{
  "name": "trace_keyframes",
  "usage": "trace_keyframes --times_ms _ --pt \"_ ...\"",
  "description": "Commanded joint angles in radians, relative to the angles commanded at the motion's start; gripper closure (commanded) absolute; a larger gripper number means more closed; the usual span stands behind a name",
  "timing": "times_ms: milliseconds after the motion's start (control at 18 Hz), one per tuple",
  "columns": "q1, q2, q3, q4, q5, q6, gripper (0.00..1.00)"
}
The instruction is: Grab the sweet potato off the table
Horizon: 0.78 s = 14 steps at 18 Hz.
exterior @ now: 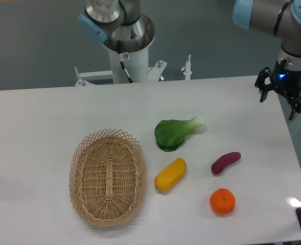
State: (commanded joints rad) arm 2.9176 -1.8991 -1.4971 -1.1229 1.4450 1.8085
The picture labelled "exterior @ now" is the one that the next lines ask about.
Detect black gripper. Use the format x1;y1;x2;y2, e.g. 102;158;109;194
254;61;301;120

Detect orange tangerine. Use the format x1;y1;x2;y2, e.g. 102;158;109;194
210;188;236;215

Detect oval wicker basket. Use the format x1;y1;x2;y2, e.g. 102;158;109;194
68;129;147;227

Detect purple sweet potato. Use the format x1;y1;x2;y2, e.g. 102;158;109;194
211;152;241;175

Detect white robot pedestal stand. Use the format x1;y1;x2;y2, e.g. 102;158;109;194
74;14;193;87

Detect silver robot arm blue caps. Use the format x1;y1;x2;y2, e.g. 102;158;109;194
77;1;301;114

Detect green bok choy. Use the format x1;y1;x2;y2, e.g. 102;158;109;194
154;116;205;152

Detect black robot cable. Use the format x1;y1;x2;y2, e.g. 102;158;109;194
117;40;135;84

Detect yellow mango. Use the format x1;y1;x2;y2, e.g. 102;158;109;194
154;158;187;192

